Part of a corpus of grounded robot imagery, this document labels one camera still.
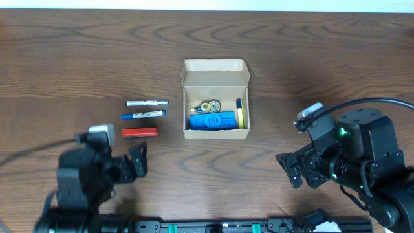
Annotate yellow highlighter pen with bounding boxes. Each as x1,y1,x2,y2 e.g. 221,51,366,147
236,98,245,129

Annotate black whiteboard marker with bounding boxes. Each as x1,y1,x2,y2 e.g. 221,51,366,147
125,100,169,107

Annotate blue whiteboard marker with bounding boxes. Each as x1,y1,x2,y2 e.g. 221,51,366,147
120,110,166,120

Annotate cardboard box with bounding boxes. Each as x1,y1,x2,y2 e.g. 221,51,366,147
181,58,250,140

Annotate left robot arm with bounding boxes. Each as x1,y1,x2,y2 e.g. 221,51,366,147
33,142,148,233

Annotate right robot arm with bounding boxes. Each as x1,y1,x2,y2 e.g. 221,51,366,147
276,108,413,232

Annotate blue magnetic whiteboard eraser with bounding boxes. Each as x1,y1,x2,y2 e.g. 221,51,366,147
190,111,237,131

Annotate correction tape dispenser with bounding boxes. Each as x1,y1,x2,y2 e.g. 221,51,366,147
191,99,221,113

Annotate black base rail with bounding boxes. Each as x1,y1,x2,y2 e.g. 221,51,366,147
96,208,373,233

